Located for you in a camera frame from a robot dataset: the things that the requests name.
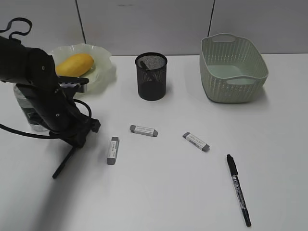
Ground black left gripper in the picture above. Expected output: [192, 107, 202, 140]
[17, 84, 101, 148]

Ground clear water bottle green label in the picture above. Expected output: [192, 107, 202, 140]
[13, 85, 47, 132]

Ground yellow mango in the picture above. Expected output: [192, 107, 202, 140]
[55, 53, 94, 77]

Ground black marker pen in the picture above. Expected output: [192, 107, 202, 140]
[52, 147, 77, 179]
[226, 154, 252, 227]
[140, 61, 151, 82]

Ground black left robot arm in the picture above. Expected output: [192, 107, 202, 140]
[0, 37, 100, 148]

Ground translucent green wavy plate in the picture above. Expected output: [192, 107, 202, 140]
[49, 43, 113, 94]

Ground grey white eraser left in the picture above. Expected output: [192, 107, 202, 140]
[107, 137, 119, 165]

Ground grey white eraser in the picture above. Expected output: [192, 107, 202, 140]
[129, 125, 158, 137]
[107, 137, 119, 165]
[182, 132, 210, 152]

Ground grey white eraser middle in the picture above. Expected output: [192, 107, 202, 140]
[129, 125, 158, 137]

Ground black mesh pen holder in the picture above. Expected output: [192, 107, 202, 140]
[135, 52, 167, 101]

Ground grey white eraser right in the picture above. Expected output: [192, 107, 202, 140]
[182, 132, 210, 152]

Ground light green plastic basket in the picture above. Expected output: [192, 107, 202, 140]
[199, 33, 269, 103]

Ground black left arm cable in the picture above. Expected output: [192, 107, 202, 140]
[0, 17, 93, 140]

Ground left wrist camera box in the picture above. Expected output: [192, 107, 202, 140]
[58, 76, 89, 93]

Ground black wall cable left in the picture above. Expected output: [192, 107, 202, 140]
[75, 0, 88, 45]

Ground black wall cable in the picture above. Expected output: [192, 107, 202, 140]
[75, 0, 88, 45]
[206, 0, 216, 37]

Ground black wall cable right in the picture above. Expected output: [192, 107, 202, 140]
[206, 0, 216, 37]

